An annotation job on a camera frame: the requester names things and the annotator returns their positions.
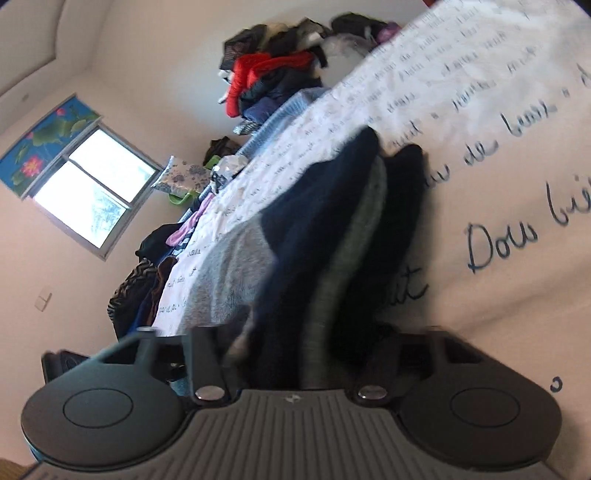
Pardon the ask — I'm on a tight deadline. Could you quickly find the pink garment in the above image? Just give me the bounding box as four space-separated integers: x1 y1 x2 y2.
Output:
166 222 199 247

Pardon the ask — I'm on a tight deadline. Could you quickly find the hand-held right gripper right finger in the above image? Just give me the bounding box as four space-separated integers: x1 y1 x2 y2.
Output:
353 327 502 403

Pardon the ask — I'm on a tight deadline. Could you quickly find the black fleece garment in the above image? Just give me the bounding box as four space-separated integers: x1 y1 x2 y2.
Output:
135 224 185 261

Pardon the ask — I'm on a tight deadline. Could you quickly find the window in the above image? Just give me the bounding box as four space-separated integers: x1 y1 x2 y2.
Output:
32 124 164 261

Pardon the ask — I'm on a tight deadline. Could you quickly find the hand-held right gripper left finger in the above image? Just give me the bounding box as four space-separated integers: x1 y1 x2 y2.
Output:
95 326 230 406

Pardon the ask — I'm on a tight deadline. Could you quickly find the white script-printed bedsheet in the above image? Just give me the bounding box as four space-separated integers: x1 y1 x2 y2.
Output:
152 0 591 398

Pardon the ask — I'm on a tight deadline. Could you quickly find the lotus flower wall poster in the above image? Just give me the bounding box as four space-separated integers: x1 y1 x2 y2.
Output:
0 93 101 199

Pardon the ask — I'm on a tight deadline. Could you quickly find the brown garment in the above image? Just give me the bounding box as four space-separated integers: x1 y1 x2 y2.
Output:
154 256 178 296

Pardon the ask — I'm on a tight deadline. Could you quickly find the heather grey garment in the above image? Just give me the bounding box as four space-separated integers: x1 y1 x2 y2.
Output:
178 222 278 365

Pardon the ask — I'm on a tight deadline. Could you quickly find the pile of dark clothes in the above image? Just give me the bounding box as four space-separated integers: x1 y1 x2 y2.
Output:
217 14 402 134

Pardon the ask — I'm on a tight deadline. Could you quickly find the clear plastic bag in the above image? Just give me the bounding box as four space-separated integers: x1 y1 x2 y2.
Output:
212 154 250 185

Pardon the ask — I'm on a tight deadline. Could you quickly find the black object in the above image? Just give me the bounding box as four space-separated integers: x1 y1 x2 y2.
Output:
41 350 90 384

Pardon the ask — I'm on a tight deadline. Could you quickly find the floral fabric bag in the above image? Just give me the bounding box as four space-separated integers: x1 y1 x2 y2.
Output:
151 155 213 195

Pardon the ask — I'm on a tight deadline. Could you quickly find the light blue blanket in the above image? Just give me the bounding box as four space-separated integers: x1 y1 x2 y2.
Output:
238 88 326 158

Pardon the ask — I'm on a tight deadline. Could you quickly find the red garment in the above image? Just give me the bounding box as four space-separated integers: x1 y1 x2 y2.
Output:
225 51 315 117

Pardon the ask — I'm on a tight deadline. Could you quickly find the green basket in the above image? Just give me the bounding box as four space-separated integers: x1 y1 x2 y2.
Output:
168 157 222 206

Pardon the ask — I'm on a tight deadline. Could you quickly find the dark navy garment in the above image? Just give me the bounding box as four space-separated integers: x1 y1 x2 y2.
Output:
249 126 428 391

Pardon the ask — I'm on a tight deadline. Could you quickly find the zigzag striped garment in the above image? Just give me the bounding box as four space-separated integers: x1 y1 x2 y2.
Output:
107 258 160 324

